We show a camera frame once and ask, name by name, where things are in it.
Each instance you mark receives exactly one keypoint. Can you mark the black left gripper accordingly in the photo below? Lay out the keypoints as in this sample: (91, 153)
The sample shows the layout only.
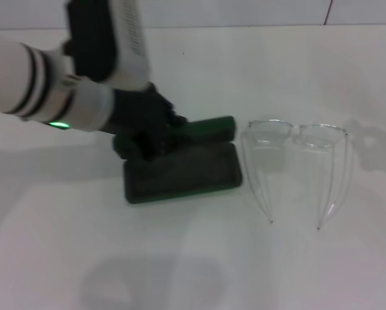
(141, 109)

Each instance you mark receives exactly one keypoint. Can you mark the green glasses case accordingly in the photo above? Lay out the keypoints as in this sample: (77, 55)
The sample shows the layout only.
(186, 174)

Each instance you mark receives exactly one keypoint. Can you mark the clear white glasses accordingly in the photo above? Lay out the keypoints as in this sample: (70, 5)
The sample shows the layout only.
(297, 130)

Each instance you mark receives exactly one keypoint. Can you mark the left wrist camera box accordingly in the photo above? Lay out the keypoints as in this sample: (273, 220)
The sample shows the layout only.
(92, 38)

